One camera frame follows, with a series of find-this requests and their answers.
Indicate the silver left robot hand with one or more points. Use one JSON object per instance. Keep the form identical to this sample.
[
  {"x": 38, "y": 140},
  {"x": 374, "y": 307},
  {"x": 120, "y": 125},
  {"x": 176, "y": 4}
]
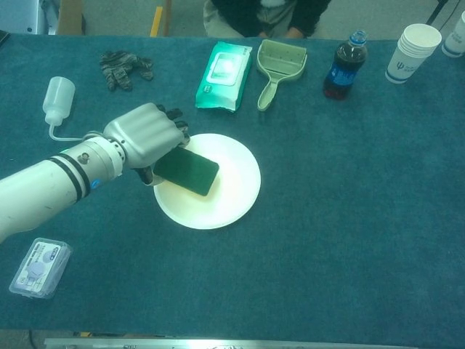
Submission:
[{"x": 145, "y": 134}]

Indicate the dark green sponge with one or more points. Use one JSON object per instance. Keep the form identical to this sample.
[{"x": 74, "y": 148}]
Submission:
[{"x": 189, "y": 171}]

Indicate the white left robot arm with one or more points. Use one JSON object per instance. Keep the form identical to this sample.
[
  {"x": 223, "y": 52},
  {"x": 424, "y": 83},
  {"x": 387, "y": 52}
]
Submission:
[{"x": 36, "y": 192}]

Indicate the white round plate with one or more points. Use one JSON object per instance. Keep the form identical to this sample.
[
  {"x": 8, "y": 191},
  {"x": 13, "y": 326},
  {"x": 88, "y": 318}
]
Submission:
[{"x": 229, "y": 200}]

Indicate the grey striped knit glove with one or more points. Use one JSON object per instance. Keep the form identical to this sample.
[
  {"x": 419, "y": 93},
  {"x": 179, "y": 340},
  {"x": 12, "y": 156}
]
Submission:
[{"x": 116, "y": 65}]

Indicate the green wet wipes pack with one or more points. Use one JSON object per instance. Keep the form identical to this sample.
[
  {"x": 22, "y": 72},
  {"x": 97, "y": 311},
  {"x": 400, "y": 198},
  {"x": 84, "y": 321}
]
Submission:
[{"x": 218, "y": 91}]

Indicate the translucent plastic squeeze bottle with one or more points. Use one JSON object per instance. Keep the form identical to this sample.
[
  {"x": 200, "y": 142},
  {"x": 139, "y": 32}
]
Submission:
[{"x": 58, "y": 96}]

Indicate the yellow pole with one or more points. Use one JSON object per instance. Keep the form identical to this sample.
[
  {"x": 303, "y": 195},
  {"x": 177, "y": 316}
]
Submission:
[{"x": 157, "y": 18}]

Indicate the pale green plastic dustpan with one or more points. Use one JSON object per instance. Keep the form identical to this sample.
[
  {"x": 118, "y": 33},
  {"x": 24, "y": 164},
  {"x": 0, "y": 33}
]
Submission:
[{"x": 269, "y": 92}]

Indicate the brown cardboard box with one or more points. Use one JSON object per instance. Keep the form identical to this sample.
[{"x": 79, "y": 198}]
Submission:
[{"x": 70, "y": 16}]

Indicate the seated person dark jacket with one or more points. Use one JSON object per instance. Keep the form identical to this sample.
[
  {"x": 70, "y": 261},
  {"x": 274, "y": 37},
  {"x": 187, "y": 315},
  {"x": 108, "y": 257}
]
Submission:
[{"x": 236, "y": 14}]

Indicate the flat black device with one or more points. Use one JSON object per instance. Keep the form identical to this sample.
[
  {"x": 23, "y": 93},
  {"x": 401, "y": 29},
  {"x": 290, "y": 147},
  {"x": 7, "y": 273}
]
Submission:
[{"x": 3, "y": 38}]

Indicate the clear plastic box purple label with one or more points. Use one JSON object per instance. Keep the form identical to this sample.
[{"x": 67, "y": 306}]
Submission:
[{"x": 38, "y": 269}]

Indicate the cola bottle blue label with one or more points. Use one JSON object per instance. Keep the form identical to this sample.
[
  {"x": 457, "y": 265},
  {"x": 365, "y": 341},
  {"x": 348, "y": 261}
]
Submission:
[{"x": 341, "y": 76}]

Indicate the teal table cloth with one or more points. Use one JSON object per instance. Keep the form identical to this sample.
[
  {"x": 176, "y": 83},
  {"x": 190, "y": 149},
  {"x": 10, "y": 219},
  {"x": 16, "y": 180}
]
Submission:
[{"x": 345, "y": 181}]

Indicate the white paper cup stack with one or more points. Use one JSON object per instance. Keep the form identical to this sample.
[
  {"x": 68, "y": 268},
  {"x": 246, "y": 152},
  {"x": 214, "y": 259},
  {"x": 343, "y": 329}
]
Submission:
[
  {"x": 456, "y": 43},
  {"x": 407, "y": 62}
]

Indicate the black stand leg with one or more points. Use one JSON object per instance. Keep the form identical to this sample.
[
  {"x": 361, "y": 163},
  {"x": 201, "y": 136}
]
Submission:
[{"x": 436, "y": 12}]

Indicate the grey metal frame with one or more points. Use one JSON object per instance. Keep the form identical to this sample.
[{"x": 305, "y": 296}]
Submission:
[{"x": 41, "y": 16}]

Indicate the aluminium table edge rail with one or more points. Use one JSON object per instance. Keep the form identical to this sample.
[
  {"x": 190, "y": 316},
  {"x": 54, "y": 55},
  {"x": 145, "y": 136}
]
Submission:
[{"x": 218, "y": 343}]

